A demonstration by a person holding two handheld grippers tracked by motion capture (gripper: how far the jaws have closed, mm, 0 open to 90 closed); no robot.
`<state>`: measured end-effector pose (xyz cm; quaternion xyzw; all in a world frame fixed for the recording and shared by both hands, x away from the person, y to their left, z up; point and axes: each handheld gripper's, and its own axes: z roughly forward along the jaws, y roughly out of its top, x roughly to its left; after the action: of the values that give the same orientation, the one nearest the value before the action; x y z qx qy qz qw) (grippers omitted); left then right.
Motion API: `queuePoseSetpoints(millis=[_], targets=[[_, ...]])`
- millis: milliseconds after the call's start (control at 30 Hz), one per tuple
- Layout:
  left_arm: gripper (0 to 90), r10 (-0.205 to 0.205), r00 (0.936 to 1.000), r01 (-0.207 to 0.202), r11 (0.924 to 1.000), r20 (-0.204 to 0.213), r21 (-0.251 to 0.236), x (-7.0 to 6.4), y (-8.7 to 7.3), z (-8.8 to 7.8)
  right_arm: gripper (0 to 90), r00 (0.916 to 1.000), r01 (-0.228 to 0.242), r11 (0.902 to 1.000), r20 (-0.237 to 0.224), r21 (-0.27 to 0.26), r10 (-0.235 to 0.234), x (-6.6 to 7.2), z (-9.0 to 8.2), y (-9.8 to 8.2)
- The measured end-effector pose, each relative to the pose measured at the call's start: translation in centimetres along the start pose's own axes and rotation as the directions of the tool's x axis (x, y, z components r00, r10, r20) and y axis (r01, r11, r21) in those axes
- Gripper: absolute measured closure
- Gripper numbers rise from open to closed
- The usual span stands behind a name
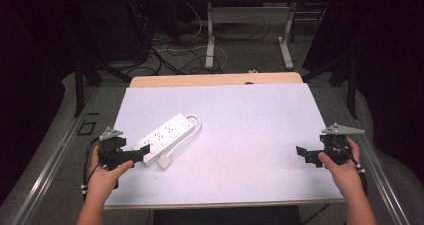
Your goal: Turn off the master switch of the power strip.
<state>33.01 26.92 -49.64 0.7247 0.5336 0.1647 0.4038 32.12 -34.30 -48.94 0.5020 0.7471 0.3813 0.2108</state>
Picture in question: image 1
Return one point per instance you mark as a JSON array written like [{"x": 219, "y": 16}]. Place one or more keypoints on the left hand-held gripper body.
[{"x": 111, "y": 148}]

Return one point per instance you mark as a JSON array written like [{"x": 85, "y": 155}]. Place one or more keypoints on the white table mat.
[{"x": 240, "y": 141}]

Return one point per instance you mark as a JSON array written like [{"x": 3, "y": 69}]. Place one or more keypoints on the white power strip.
[{"x": 165, "y": 138}]

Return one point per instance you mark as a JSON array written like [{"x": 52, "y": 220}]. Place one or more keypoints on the aluminium floor rail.
[
  {"x": 376, "y": 171},
  {"x": 50, "y": 165}
]

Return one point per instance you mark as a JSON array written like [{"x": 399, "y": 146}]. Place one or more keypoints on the person's right hand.
[{"x": 343, "y": 175}]

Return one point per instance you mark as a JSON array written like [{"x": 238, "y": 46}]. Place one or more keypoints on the black metal stand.
[
  {"x": 83, "y": 81},
  {"x": 346, "y": 75}
]

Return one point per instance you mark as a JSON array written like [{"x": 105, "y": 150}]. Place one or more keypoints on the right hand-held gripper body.
[{"x": 336, "y": 145}]

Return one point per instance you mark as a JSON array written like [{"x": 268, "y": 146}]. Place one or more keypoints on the white desk with metal legs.
[{"x": 250, "y": 15}]

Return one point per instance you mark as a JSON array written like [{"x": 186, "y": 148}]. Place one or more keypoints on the person's left hand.
[{"x": 103, "y": 180}]

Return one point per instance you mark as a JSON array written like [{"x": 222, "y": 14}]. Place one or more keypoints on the black square floor frame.
[{"x": 87, "y": 128}]

